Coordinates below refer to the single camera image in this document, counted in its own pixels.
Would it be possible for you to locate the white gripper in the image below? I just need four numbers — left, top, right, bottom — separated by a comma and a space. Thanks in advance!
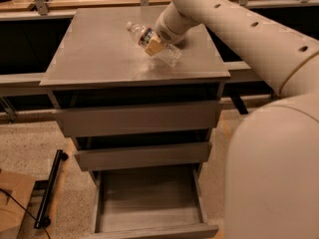
145, 2, 196, 56

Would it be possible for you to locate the clear plastic water bottle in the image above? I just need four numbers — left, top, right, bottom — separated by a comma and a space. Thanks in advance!
126, 22, 181, 67

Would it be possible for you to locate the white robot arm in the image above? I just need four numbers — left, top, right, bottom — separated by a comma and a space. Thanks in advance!
156, 0, 319, 239

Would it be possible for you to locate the grey drawer cabinet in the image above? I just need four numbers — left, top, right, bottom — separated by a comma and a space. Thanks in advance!
41, 7, 229, 174

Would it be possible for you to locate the grey top drawer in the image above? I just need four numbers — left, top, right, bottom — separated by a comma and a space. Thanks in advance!
54, 101, 221, 137

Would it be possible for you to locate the grey middle drawer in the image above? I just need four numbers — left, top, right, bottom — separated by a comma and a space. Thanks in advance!
75, 142, 211, 171

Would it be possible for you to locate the grey open bottom drawer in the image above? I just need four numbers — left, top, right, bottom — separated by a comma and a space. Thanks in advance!
92, 164, 219, 239

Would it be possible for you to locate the brown cardboard box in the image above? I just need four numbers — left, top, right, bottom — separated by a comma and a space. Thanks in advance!
0, 170, 35, 239

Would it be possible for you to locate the black bar stand left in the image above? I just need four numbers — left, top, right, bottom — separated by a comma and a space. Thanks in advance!
34, 149, 69, 229

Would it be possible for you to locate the grey metal rail frame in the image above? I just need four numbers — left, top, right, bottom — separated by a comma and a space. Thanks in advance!
1, 2, 318, 96

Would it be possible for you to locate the black cable left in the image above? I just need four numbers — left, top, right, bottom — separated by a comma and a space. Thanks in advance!
0, 187, 53, 239

